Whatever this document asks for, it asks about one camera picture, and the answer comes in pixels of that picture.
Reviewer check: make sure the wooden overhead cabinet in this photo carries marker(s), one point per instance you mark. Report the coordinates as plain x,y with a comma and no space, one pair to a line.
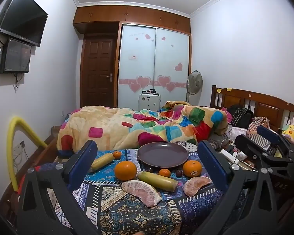
127,14

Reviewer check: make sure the black bag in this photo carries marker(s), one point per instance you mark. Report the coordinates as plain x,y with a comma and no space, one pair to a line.
241,116

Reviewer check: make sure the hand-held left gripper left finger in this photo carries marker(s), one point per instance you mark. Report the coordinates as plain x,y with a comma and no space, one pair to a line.
84,162

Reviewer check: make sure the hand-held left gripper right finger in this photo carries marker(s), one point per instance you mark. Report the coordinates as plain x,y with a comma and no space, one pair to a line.
213,165

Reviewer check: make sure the frosted sliding door wardrobe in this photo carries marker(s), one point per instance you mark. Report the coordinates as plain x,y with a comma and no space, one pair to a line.
154,61

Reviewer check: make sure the pink heart stickers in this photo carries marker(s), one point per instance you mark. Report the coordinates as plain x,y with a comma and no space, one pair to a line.
142,81

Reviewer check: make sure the white power strip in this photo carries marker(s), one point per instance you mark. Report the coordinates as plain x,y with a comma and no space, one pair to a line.
229,155

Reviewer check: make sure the large orange with sticker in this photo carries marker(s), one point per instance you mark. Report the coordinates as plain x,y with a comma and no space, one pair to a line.
192,168

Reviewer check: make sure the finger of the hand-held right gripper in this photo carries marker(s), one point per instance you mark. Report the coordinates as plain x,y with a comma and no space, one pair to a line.
246,145
269,134

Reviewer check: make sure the wall power socket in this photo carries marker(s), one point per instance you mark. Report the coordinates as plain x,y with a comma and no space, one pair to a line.
19,146

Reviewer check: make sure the colourful checked blanket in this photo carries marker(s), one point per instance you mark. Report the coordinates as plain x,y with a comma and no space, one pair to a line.
107,127

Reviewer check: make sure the black wall television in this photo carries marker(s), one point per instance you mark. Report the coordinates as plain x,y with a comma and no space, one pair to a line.
22,17

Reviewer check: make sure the striped cloth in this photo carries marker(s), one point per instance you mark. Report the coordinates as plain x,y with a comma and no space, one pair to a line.
259,127

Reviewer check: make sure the yellow foam tube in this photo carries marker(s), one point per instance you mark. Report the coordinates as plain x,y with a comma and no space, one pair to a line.
11,139

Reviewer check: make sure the patterned patchwork cloth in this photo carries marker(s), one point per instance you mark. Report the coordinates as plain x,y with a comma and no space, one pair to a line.
127,210

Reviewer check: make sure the white box appliance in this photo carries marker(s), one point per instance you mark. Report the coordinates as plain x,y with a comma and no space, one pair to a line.
149,102

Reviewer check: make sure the standing electric fan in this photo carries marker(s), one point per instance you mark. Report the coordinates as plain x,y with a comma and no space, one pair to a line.
194,82

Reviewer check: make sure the yellow plush toy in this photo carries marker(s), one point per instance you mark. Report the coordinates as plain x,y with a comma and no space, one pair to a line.
292,129

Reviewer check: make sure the dark plum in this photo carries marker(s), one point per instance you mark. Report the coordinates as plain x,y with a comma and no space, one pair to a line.
178,173

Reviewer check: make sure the brown wooden door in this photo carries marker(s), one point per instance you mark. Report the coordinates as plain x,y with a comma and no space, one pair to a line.
98,73

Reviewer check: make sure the small jars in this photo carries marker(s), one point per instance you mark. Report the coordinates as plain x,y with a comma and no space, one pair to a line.
149,92

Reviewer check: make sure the small peeled pomelo segment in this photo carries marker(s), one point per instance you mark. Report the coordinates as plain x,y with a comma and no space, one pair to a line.
196,186

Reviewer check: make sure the dark purple round plate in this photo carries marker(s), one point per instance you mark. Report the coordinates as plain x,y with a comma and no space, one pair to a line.
161,154

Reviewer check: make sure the large peeled pomelo segment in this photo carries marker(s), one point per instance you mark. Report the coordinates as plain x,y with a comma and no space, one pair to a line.
142,193

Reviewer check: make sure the small tangerine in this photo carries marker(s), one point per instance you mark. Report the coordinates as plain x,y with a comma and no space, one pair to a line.
116,155
164,173

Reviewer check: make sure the small black wall monitor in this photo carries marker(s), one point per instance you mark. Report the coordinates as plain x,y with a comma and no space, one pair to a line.
16,56

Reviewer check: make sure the dark purple passion fruit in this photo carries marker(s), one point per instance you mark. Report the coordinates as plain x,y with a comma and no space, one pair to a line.
150,169

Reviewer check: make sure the wooden bed headboard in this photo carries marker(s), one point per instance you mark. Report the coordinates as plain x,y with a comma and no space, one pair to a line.
264,107

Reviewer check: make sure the grey printed pillow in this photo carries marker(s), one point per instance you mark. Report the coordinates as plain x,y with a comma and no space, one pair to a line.
214,142

